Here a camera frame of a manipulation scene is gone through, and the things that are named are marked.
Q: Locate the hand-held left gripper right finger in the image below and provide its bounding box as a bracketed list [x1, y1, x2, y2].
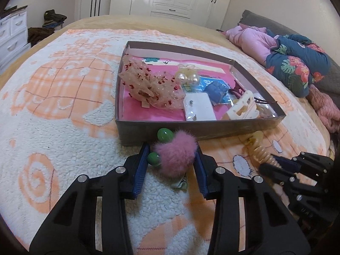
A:
[193, 149, 311, 255]

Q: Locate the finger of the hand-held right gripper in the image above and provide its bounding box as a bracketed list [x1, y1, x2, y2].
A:
[273, 156, 302, 174]
[258, 162, 293, 186]

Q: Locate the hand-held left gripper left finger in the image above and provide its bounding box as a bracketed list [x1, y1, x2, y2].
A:
[29, 142, 151, 255]

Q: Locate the orange spiral hair tie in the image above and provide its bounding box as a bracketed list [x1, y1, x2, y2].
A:
[238, 131, 282, 169]

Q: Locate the pink pompom hair tie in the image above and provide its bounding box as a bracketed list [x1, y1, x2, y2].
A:
[147, 128, 198, 178]

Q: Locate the brown cardboard box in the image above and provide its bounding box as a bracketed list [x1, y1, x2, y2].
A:
[115, 41, 287, 146]

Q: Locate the white claw hair clip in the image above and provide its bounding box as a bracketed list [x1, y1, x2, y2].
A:
[226, 90, 262, 120]

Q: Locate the blue fabric hair clip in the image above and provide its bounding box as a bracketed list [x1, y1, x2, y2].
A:
[204, 81, 229, 104]

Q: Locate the beige lace hair bow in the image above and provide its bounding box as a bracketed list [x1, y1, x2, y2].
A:
[118, 55, 186, 110]

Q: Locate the dark red hair clip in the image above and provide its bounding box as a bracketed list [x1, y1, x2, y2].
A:
[229, 81, 278, 105]

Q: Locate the pearl hair clip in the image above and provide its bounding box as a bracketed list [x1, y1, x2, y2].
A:
[177, 64, 201, 89]

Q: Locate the small green hair clip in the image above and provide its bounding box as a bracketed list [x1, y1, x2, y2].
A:
[171, 177, 190, 192]

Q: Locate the pink knitted cloth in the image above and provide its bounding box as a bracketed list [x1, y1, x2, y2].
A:
[308, 84, 340, 134]

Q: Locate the white earring card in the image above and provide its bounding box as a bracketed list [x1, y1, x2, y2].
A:
[183, 92, 218, 122]

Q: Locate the orange and white printed blanket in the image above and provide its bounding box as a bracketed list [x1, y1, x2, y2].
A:
[0, 28, 331, 255]

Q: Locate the blue floral garment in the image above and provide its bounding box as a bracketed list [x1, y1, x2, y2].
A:
[265, 29, 332, 98]

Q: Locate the pink garment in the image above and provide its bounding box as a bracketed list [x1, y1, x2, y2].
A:
[221, 23, 278, 67]

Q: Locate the grey headboard cushion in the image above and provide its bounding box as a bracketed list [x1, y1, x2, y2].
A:
[238, 10, 340, 94]

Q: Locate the tan bed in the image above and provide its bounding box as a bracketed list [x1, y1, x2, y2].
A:
[0, 14, 340, 149]

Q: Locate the dark brown clothes heap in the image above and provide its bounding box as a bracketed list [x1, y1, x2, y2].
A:
[27, 27, 55, 49]

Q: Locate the folded dark clothes pile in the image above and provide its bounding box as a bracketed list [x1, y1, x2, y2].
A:
[42, 9, 67, 29]

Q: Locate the white drawer cabinet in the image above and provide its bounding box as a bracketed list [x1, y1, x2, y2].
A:
[0, 5, 33, 71]

